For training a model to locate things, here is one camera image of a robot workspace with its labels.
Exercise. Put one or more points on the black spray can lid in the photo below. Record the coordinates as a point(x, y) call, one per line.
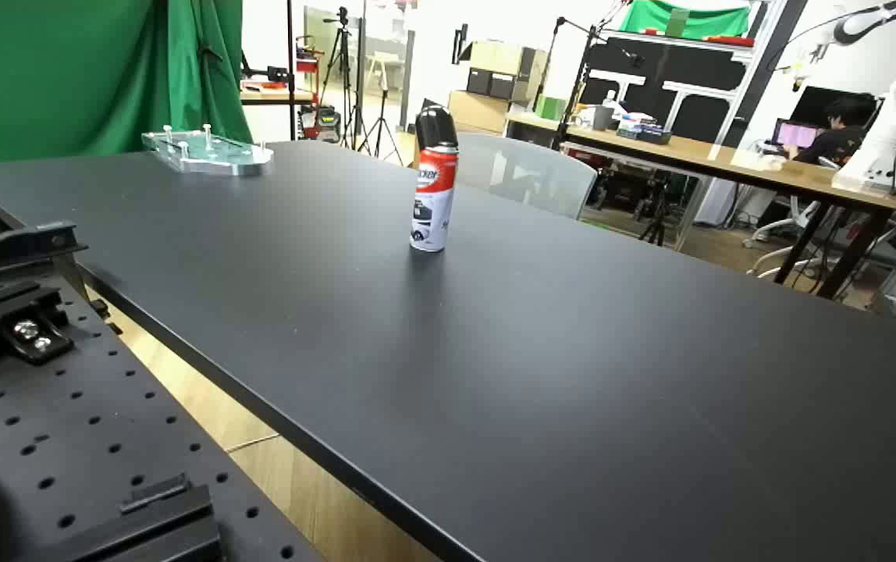
point(435, 131)

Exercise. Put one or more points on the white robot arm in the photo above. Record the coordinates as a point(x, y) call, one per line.
point(875, 157)

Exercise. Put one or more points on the red white spray can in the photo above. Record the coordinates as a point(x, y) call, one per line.
point(431, 197)

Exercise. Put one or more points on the grey mesh office chair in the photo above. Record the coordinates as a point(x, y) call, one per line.
point(525, 172)

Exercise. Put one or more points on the clear acrylic plate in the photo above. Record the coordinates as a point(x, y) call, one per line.
point(206, 156)

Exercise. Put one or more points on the long wooden desk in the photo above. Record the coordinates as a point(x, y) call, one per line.
point(745, 167)

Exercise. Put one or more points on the person in black clothes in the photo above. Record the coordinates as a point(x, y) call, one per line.
point(835, 142)

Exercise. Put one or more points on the green backdrop curtain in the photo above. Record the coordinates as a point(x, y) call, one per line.
point(92, 75)

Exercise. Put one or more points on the camera tripod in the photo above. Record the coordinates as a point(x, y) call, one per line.
point(379, 140)

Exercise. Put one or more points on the black mounting bracket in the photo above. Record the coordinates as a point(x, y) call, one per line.
point(28, 311)

